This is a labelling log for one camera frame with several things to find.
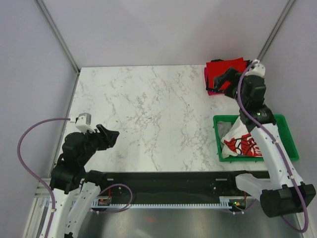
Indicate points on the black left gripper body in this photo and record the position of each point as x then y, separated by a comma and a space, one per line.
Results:
102, 142

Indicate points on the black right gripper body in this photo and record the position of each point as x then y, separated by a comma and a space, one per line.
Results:
234, 76

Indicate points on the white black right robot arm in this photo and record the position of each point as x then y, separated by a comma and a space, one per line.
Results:
285, 193

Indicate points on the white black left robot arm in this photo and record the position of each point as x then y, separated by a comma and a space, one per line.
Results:
73, 190

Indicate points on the folded pink t-shirt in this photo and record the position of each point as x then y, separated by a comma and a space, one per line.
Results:
209, 82

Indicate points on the grey t-shirt in bin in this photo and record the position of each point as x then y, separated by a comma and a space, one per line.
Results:
223, 127

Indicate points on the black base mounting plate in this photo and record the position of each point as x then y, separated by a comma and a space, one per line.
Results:
159, 183

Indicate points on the white red printed t-shirt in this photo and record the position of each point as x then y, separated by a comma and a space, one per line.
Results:
238, 142

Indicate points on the green plastic bin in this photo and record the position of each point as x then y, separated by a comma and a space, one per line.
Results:
284, 135

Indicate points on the aluminium rail left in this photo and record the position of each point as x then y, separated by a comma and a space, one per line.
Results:
41, 191

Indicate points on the aluminium frame post right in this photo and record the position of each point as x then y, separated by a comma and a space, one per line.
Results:
275, 30

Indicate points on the aluminium frame post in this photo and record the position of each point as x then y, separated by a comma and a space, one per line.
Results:
57, 34
275, 30

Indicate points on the white slotted cable duct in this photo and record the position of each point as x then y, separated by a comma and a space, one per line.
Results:
224, 202

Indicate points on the aluminium frame post left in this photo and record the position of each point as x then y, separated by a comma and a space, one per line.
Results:
57, 34

